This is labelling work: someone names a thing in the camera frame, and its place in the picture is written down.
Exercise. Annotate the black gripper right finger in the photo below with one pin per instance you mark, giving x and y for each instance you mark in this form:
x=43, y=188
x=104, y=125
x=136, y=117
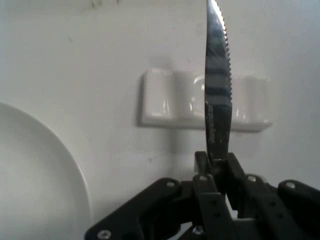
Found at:
x=275, y=210

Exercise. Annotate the white round plate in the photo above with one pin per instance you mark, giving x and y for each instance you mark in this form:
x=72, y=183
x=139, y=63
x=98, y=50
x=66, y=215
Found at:
x=37, y=175

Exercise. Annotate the silver serrated table knife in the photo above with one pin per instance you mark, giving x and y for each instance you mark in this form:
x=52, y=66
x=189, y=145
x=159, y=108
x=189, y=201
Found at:
x=217, y=112

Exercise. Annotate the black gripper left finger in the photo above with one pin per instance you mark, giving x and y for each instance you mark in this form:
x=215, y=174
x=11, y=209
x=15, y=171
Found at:
x=162, y=207

